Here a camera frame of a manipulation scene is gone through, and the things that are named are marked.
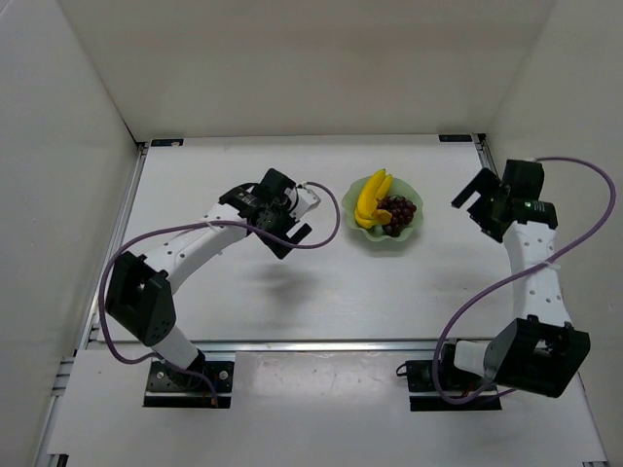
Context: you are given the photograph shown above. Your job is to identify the yellow fake banana bunch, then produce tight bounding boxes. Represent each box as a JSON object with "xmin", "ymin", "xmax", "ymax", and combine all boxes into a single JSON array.
[{"xmin": 354, "ymin": 169, "xmax": 393, "ymax": 230}]

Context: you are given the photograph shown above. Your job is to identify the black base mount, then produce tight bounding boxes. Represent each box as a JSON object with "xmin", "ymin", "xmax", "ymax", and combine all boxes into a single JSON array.
[
  {"xmin": 396, "ymin": 357, "xmax": 503, "ymax": 413},
  {"xmin": 143, "ymin": 361, "xmax": 235, "ymax": 409}
]

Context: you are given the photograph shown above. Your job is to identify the left blue corner label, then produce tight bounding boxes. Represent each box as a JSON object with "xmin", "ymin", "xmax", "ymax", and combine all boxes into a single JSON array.
[{"xmin": 150, "ymin": 138, "xmax": 184, "ymax": 147}]

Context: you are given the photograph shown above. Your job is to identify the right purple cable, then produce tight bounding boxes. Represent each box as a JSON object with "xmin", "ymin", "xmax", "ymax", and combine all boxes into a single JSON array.
[{"xmin": 432, "ymin": 156, "xmax": 617, "ymax": 406}]

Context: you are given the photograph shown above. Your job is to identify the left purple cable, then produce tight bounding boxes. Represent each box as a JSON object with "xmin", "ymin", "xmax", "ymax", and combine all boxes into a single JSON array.
[{"xmin": 95, "ymin": 182, "xmax": 341, "ymax": 408}]

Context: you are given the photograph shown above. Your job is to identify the dark red fake grapes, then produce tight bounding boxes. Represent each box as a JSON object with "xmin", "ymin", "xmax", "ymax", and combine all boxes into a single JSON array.
[{"xmin": 378, "ymin": 196, "xmax": 418, "ymax": 237}]

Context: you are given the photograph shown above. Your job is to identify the front aluminium table rail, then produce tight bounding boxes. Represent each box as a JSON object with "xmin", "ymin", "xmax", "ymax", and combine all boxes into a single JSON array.
[{"xmin": 195, "ymin": 339, "xmax": 436, "ymax": 353}]

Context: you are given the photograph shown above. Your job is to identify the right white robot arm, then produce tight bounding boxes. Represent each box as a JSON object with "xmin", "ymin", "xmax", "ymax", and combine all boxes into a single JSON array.
[{"xmin": 431, "ymin": 160, "xmax": 591, "ymax": 405}]

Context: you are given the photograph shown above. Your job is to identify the blue corner label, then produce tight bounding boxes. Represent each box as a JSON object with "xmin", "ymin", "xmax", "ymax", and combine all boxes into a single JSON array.
[
  {"xmin": 150, "ymin": 138, "xmax": 184, "ymax": 147},
  {"xmin": 438, "ymin": 134, "xmax": 473, "ymax": 143}
]

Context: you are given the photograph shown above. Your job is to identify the purple cable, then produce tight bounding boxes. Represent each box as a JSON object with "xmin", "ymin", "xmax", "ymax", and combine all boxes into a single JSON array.
[
  {"xmin": 432, "ymin": 156, "xmax": 617, "ymax": 406},
  {"xmin": 95, "ymin": 182, "xmax": 341, "ymax": 408}
]

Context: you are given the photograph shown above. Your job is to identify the left aluminium table rail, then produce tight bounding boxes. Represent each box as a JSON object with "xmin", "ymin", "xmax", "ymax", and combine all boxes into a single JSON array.
[{"xmin": 32, "ymin": 142, "xmax": 150, "ymax": 466}]

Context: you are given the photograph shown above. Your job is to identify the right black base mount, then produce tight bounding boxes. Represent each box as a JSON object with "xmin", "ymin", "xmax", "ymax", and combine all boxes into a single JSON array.
[{"xmin": 396, "ymin": 357, "xmax": 503, "ymax": 413}]

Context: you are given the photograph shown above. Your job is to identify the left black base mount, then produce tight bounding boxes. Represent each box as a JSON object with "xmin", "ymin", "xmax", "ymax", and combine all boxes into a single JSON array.
[{"xmin": 143, "ymin": 361, "xmax": 235, "ymax": 409}]

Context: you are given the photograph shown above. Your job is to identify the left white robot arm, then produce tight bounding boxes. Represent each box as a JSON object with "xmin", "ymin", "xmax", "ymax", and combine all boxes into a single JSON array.
[{"xmin": 103, "ymin": 168, "xmax": 320, "ymax": 384}]

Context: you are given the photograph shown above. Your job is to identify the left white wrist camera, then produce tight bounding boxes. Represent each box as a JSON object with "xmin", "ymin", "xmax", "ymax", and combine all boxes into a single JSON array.
[{"xmin": 285, "ymin": 184, "xmax": 320, "ymax": 220}]

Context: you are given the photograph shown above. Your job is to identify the right blue corner label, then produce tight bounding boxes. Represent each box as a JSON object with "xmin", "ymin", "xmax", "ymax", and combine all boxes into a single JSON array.
[{"xmin": 438, "ymin": 134, "xmax": 473, "ymax": 143}]

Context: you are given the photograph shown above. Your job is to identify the green glass fruit bowl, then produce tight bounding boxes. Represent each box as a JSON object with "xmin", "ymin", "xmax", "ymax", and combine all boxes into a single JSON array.
[{"xmin": 342, "ymin": 170, "xmax": 423, "ymax": 241}]

